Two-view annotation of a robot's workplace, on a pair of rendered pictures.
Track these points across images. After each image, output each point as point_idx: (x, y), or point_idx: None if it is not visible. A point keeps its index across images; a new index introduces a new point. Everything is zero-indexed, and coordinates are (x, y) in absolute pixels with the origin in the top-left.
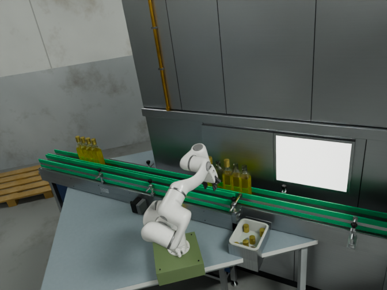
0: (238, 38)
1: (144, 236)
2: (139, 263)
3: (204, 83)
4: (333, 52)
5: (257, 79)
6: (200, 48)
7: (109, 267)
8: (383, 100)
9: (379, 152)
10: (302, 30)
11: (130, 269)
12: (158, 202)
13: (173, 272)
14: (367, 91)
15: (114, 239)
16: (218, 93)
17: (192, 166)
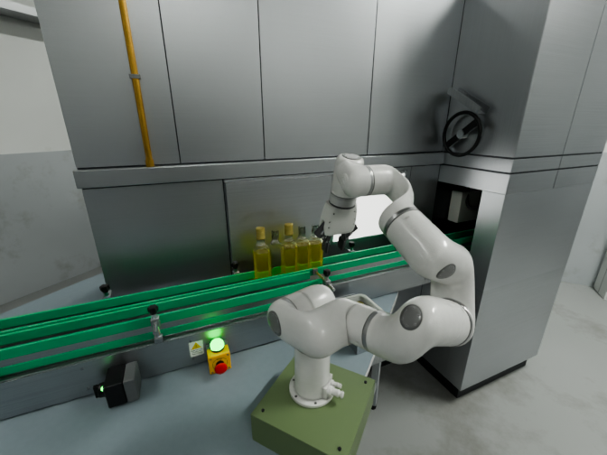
0: (286, 33)
1: (434, 341)
2: None
3: (228, 109)
4: (389, 67)
5: (310, 101)
6: (222, 42)
7: None
8: (424, 122)
9: (419, 179)
10: (363, 34)
11: None
12: (290, 298)
13: (357, 434)
14: (414, 114)
15: None
16: (253, 125)
17: (380, 178)
